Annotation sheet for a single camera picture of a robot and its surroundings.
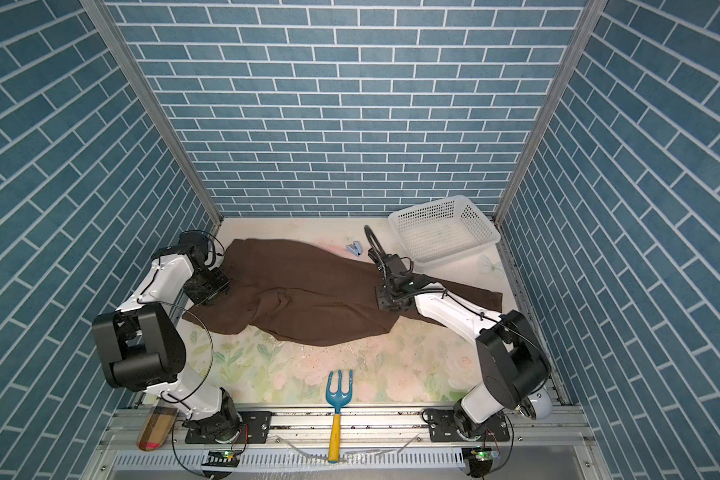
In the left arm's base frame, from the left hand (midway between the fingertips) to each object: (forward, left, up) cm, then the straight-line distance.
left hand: (224, 292), depth 88 cm
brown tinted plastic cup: (-34, +9, -7) cm, 35 cm away
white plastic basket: (+33, -71, -9) cm, 78 cm away
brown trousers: (+4, -21, -7) cm, 23 cm away
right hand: (-1, -47, 0) cm, 47 cm away
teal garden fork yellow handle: (-28, -35, -8) cm, 46 cm away
